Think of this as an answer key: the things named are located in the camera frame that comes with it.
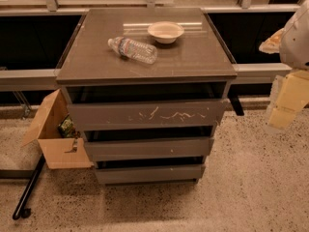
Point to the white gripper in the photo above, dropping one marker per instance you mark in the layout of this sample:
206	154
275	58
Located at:
295	41

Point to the grey top drawer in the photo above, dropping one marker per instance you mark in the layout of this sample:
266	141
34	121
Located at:
146	115

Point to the grey drawer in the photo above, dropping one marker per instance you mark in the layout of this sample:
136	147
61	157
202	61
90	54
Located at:
151	174
146	115
149	149

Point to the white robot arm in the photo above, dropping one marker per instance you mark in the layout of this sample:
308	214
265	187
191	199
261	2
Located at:
293	49

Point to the grey middle drawer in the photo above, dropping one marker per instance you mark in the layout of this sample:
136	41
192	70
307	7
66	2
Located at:
149	149

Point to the grey drawer cabinet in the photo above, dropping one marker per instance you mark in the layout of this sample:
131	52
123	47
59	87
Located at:
194	67

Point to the grey bottom drawer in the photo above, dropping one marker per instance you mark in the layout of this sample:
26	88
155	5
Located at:
151	174

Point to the open cardboard box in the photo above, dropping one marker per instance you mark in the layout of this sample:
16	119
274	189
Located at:
59	152

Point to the black cabinet leg bar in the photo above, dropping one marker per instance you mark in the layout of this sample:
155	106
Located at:
235	103

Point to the white bowl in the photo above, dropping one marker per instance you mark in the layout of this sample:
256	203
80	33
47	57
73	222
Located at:
165	32

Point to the clear plastic water bottle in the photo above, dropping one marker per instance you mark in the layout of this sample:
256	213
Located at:
129	48

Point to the green snack bag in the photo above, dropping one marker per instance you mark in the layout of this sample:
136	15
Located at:
66	128

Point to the black metal floor stand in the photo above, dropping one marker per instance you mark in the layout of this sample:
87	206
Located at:
21	211

